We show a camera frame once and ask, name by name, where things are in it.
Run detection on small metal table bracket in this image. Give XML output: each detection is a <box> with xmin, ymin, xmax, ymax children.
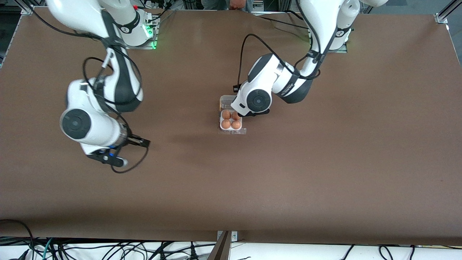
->
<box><xmin>217</xmin><ymin>230</ymin><xmax>238</xmax><ymax>242</ymax></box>

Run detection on left arm black wrist cable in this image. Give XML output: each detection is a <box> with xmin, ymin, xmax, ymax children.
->
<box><xmin>233</xmin><ymin>34</ymin><xmax>322</xmax><ymax>93</ymax></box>

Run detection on black looped floor cable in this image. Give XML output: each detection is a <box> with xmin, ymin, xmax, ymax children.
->
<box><xmin>0</xmin><ymin>218</ymin><xmax>35</xmax><ymax>260</ymax></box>

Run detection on black cable on table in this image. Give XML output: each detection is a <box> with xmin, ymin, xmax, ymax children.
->
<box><xmin>257</xmin><ymin>16</ymin><xmax>307</xmax><ymax>29</ymax></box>

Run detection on teal floor cable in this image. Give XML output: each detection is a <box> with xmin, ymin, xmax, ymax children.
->
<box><xmin>43</xmin><ymin>238</ymin><xmax>55</xmax><ymax>260</ymax></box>

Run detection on clear plastic egg carton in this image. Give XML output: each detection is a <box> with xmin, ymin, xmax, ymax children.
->
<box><xmin>218</xmin><ymin>95</ymin><xmax>248</xmax><ymax>135</ymax></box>

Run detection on tangled black floor cables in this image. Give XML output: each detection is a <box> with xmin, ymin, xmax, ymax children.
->
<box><xmin>54</xmin><ymin>240</ymin><xmax>217</xmax><ymax>260</ymax></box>

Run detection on person in blue clothing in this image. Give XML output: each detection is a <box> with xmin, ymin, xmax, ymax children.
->
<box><xmin>200</xmin><ymin>0</ymin><xmax>253</xmax><ymax>11</ymax></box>

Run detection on arm black wrist cable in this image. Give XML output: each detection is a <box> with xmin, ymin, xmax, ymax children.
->
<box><xmin>233</xmin><ymin>34</ymin><xmax>322</xmax><ymax>93</ymax></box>
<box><xmin>31</xmin><ymin>7</ymin><xmax>149</xmax><ymax>174</ymax></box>

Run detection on aluminium frame profile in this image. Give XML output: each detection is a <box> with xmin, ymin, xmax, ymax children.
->
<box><xmin>14</xmin><ymin>0</ymin><xmax>47</xmax><ymax>16</ymax></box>
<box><xmin>435</xmin><ymin>0</ymin><xmax>462</xmax><ymax>24</ymax></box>

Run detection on right arm black wrist cable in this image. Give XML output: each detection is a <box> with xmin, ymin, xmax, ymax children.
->
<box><xmin>31</xmin><ymin>7</ymin><xmax>149</xmax><ymax>174</ymax></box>

